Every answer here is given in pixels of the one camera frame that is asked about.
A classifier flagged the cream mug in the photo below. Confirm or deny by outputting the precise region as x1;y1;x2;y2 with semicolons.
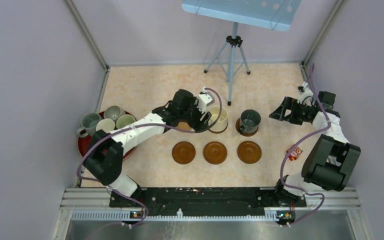
208;105;229;131

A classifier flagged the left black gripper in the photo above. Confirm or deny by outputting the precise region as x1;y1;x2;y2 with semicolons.
178;96;211;133

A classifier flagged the light green mug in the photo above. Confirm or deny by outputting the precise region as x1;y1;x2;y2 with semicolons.
115;114;136;130

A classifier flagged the grey green mug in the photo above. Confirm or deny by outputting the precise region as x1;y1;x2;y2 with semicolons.
76;113;102;138

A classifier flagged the dark grey cup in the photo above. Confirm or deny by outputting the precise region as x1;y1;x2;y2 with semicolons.
240;109;261;133

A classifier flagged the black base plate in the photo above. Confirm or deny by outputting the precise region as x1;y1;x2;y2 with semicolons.
109;187;307;217

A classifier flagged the grey ribbed cup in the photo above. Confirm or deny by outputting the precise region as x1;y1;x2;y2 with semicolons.
103;105;126;122

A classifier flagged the red round tray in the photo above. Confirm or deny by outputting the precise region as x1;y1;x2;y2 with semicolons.
77;110;138;162

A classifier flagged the blue music stand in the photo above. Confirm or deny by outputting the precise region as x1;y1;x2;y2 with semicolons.
182;0;303;107

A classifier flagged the aluminium frame rail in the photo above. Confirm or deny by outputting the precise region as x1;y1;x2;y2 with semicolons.
52;187;374;240

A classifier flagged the light wooden coaster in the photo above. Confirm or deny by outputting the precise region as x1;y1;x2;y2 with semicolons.
177;122;192;131

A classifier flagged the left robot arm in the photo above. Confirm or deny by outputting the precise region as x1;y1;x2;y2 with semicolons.
77;87;219;207

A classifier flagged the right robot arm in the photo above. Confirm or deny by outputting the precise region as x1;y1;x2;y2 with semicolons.
269;91;361;206

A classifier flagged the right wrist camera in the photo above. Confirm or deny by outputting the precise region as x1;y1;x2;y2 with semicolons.
297;82;315;106

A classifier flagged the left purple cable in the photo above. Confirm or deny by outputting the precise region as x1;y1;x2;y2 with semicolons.
76;87;223;229

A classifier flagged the red owl figurine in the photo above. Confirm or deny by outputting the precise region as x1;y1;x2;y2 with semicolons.
288;146;303;161

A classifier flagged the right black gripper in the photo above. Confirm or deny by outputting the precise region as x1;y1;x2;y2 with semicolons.
269;96;311;126

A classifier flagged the dark wooden coaster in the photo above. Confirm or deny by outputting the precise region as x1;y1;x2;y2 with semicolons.
209;125;228;134
237;141;262;164
171;141;196;165
203;141;228;165
235;118;259;137

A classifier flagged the white cup dark inside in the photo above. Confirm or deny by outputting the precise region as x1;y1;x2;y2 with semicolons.
95;118;116;133

